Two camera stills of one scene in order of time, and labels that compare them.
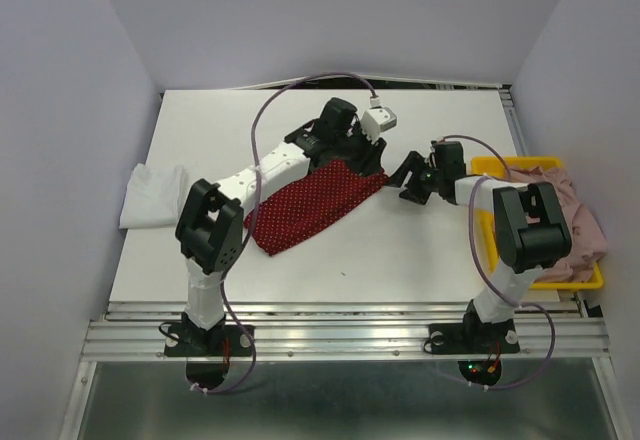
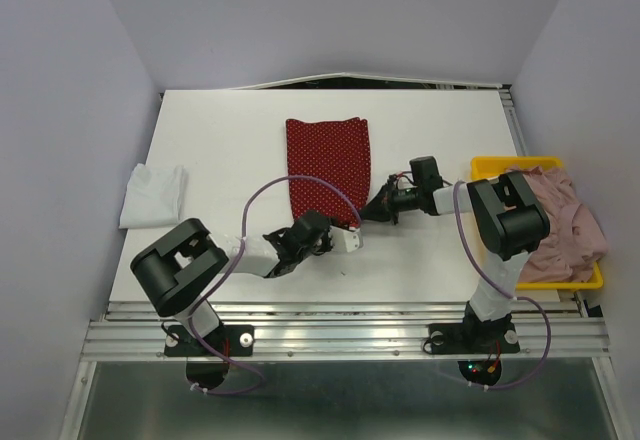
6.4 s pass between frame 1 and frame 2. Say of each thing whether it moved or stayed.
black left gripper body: moved
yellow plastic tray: stayed
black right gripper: moved
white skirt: stayed
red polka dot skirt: moved
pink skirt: stayed
